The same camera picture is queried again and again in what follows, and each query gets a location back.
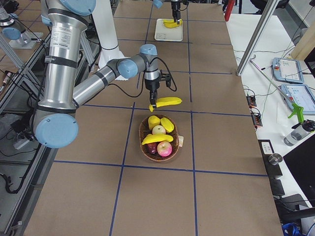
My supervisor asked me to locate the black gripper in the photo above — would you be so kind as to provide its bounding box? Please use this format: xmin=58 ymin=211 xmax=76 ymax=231
xmin=144 ymin=78 xmax=160 ymax=108
xmin=171 ymin=1 xmax=181 ymax=24

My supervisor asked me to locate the yellow banana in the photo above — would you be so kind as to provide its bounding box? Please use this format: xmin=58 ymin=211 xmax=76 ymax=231
xmin=141 ymin=134 xmax=174 ymax=145
xmin=169 ymin=19 xmax=182 ymax=28
xmin=163 ymin=19 xmax=182 ymax=29
xmin=149 ymin=97 xmax=182 ymax=112

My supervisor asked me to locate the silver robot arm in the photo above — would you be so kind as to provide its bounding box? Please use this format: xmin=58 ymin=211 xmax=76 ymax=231
xmin=153 ymin=0 xmax=181 ymax=25
xmin=33 ymin=0 xmax=161 ymax=148

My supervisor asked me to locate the brown wicker basket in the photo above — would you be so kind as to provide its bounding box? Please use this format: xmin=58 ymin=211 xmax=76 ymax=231
xmin=138 ymin=115 xmax=180 ymax=162

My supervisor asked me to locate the paper basket tag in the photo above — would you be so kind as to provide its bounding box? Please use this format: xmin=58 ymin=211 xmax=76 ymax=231
xmin=178 ymin=136 xmax=184 ymax=148

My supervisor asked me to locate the grey bear serving tray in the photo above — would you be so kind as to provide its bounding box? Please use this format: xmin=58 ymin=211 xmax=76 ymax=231
xmin=154 ymin=19 xmax=183 ymax=42

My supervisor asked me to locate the yellow lemon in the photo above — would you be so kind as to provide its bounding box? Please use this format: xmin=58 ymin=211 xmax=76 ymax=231
xmin=148 ymin=115 xmax=160 ymax=130

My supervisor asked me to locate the yellow mango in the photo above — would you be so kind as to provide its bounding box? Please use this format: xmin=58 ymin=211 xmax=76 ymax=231
xmin=160 ymin=117 xmax=174 ymax=133

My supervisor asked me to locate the dark red fruit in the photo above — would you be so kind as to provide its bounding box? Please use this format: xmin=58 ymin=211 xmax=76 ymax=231
xmin=147 ymin=143 xmax=158 ymax=154

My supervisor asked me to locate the red cylinder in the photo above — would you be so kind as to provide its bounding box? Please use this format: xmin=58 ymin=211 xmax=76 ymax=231
xmin=224 ymin=0 xmax=235 ymax=22

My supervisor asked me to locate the red pink apple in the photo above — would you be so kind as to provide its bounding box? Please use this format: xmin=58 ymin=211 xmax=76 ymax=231
xmin=157 ymin=141 xmax=172 ymax=157

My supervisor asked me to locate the far teach pendant tablet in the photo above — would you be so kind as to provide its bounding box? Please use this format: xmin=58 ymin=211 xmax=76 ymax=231
xmin=272 ymin=58 xmax=304 ymax=84

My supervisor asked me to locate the teach pendant tablet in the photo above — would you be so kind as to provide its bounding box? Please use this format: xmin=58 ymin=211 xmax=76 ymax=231
xmin=281 ymin=84 xmax=315 ymax=116
xmin=272 ymin=58 xmax=304 ymax=84

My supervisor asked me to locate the steel cup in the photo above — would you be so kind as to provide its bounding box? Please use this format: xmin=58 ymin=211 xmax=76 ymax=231
xmin=268 ymin=153 xmax=283 ymax=166

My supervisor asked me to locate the black label box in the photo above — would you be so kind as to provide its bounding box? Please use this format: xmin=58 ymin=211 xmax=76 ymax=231
xmin=258 ymin=140 xmax=283 ymax=179

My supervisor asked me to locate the near teach pendant tablet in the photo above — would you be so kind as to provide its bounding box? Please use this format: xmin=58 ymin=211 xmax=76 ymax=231
xmin=281 ymin=84 xmax=315 ymax=116

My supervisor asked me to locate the clear water bottle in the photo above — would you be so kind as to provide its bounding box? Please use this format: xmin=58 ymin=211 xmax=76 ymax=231
xmin=283 ymin=119 xmax=315 ymax=147

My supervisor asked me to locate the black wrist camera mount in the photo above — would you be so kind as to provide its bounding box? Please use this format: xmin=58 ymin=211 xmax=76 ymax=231
xmin=160 ymin=70 xmax=177 ymax=92

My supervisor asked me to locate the aluminium frame post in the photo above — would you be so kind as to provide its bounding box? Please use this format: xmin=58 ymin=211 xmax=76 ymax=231
xmin=236 ymin=0 xmax=280 ymax=76

